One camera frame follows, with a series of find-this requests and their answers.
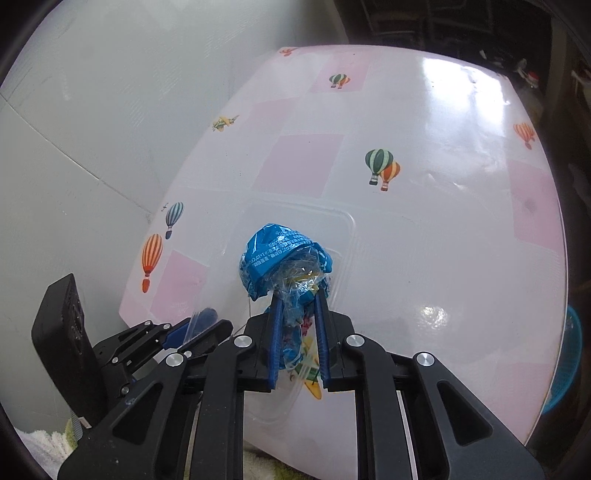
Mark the green fluffy cloth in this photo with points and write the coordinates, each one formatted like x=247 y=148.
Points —
x=268 y=468

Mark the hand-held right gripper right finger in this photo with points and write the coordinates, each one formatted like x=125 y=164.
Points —
x=323 y=350

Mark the blue plastic wrapper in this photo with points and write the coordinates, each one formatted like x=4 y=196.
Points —
x=272 y=258

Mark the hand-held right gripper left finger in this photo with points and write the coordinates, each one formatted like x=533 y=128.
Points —
x=275 y=350

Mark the clear plastic container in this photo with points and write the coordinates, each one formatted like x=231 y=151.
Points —
x=300 y=217

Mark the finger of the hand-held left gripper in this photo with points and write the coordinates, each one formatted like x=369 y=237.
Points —
x=178 y=336
x=207 y=334

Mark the red-capped bottle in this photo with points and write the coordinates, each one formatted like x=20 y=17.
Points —
x=531 y=76

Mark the blue plastic basket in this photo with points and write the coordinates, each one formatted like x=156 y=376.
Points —
x=565 y=360

